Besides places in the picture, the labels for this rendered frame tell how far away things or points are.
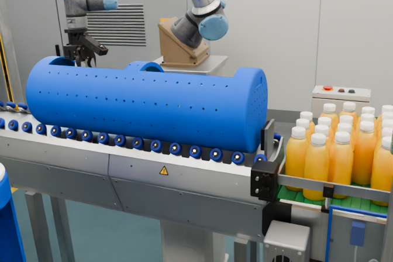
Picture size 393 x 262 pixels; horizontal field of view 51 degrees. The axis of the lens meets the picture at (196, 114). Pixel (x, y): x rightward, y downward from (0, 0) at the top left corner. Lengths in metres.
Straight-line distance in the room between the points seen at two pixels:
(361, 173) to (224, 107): 0.46
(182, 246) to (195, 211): 0.63
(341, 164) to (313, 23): 2.90
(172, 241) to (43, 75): 1.03
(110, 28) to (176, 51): 1.48
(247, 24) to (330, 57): 0.85
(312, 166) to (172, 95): 0.49
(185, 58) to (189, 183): 0.59
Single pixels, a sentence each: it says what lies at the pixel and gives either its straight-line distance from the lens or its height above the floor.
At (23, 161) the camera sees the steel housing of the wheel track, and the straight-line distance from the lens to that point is 1.85.
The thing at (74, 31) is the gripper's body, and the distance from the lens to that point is 1.60.
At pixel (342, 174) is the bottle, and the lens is 1.24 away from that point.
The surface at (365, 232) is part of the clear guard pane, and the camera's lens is 1.18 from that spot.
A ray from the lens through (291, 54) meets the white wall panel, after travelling 4.10.
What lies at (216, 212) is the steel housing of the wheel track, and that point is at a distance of 1.47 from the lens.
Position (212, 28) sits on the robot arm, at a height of 1.33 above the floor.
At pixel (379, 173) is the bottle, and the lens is 1.24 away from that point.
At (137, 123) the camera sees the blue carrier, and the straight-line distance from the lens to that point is 1.41.
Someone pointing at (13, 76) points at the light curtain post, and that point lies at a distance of 2.41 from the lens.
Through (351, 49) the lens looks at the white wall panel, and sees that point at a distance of 4.07.
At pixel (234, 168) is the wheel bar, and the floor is 0.93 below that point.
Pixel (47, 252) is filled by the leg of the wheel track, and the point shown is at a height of 0.30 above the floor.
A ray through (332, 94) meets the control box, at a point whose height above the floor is 1.10.
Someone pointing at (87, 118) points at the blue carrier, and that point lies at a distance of 1.53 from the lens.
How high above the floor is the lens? 1.55
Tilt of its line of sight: 20 degrees down
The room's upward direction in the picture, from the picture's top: 2 degrees counter-clockwise
